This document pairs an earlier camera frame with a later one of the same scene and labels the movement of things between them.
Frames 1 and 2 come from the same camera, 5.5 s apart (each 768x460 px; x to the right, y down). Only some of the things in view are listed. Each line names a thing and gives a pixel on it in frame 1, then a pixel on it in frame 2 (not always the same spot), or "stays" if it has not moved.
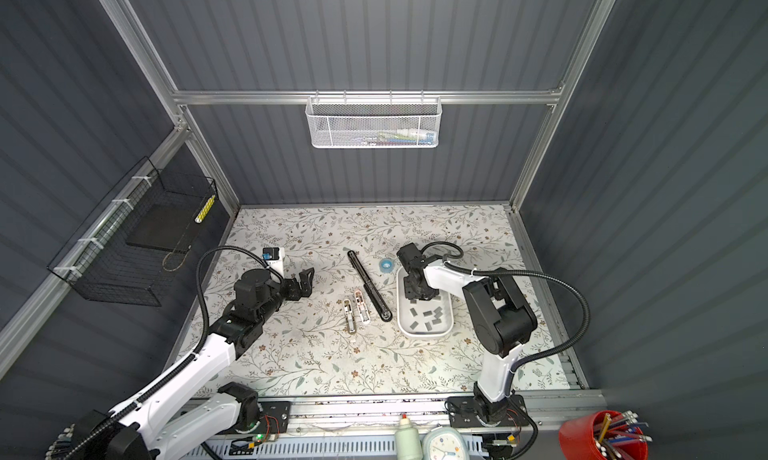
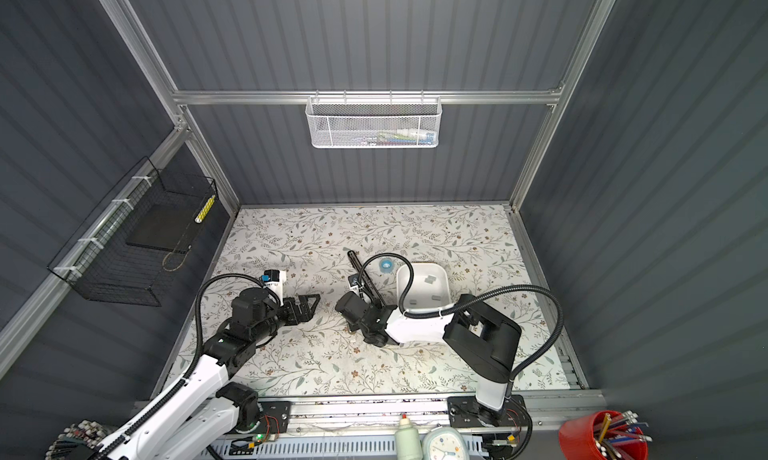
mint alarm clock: [445, 443] stays
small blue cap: [386, 265] stays
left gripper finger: [306, 278] to [307, 312]
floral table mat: [342, 335] stays
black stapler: [370, 290] stays
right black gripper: [409, 293] to [351, 326]
